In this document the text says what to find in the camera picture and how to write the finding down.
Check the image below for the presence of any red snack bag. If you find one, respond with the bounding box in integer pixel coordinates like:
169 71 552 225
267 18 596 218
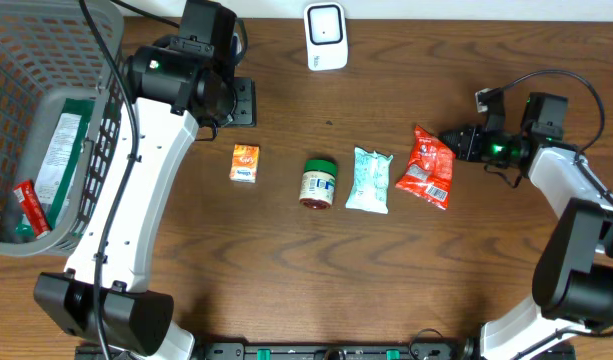
395 125 455 210

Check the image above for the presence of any small orange carton box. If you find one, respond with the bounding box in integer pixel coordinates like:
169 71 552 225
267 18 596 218
229 144 260 183

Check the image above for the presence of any pale green tissue pack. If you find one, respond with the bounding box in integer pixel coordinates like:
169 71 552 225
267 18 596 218
345 147 393 214

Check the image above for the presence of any green lid seasoning jar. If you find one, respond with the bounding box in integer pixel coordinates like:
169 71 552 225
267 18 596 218
299 159 338 210

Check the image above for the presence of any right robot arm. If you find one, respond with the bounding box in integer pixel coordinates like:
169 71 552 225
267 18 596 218
439 88 613 359

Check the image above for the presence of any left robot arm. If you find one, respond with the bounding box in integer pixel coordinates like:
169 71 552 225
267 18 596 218
34 1 257 359

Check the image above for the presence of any white barcode scanner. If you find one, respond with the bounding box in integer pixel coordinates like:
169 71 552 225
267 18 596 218
303 2 349 72

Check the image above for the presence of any green white flat packet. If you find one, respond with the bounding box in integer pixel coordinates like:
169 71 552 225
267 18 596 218
28 99 94 231

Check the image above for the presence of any grey plastic mesh basket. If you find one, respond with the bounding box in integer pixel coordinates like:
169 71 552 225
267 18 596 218
0 0 124 257

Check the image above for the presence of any small red stick packet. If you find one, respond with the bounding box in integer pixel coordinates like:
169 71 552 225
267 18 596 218
13 180 51 239

